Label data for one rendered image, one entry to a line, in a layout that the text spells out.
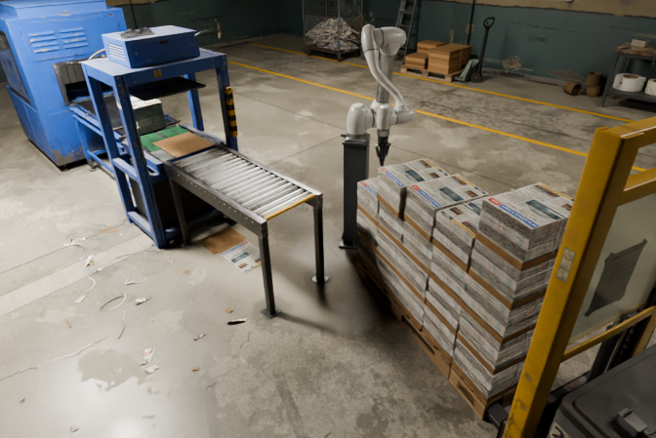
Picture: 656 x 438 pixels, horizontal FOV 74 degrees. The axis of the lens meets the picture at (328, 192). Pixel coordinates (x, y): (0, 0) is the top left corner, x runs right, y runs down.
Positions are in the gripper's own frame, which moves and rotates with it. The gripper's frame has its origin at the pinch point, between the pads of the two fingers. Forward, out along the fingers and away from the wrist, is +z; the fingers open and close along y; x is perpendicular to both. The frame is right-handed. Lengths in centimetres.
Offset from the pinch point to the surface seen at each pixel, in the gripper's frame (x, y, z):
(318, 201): 2, -50, 21
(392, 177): -40.6, -17.7, -10.1
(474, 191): -79, 14, -11
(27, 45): 324, -238, -52
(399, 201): -53, -20, 0
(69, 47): 337, -201, -44
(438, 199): -77, -10, -11
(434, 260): -88, -18, 22
